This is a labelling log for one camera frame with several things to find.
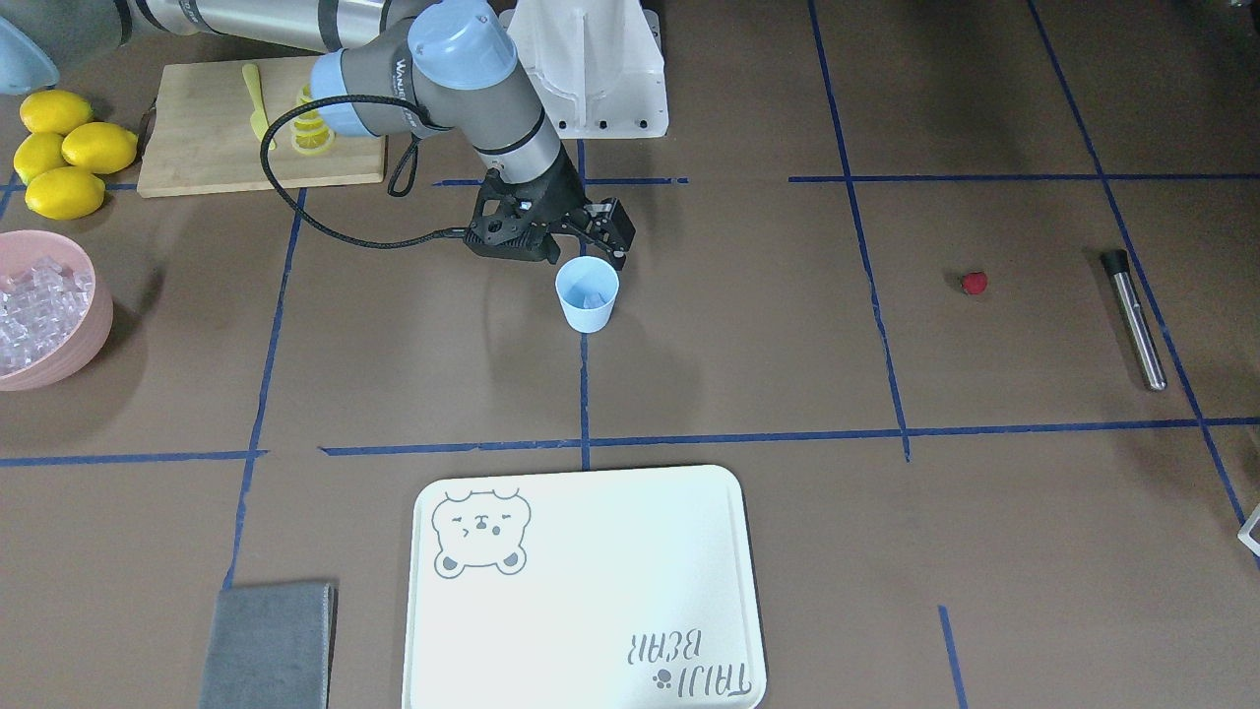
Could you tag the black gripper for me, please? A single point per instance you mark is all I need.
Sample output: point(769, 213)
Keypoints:
point(564, 198)

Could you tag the white bear tray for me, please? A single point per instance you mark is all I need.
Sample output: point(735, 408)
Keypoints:
point(600, 589)

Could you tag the yellow plastic knife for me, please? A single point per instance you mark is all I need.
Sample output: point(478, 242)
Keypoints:
point(258, 120)

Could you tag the red strawberry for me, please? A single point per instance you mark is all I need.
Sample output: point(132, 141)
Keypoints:
point(974, 283)

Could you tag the light blue cup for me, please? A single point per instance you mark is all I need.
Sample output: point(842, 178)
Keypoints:
point(587, 288)

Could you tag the pile of clear ice cubes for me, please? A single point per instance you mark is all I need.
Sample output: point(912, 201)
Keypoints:
point(40, 308)

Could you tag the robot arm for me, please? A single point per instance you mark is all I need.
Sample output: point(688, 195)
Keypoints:
point(384, 68)

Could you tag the grey folded cloth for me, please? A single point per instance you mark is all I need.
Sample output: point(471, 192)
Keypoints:
point(271, 646)

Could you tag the lemon slices row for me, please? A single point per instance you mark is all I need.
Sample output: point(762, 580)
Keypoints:
point(309, 134)

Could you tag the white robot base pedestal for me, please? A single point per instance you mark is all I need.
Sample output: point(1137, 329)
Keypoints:
point(597, 66)

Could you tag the steel muddler black tip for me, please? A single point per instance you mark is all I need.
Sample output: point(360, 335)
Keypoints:
point(1116, 265)

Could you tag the wooden cutting board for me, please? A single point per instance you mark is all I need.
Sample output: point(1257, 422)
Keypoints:
point(202, 142)

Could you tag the yellow lemon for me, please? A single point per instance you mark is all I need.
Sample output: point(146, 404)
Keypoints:
point(101, 147)
point(38, 154)
point(65, 193)
point(55, 111)

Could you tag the yellow lemon top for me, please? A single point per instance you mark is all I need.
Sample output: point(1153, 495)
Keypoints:
point(55, 111)

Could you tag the yellow lemon bottom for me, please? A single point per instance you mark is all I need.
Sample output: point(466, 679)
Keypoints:
point(65, 193)

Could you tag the pink bowl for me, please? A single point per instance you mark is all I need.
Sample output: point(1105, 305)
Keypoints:
point(20, 249)

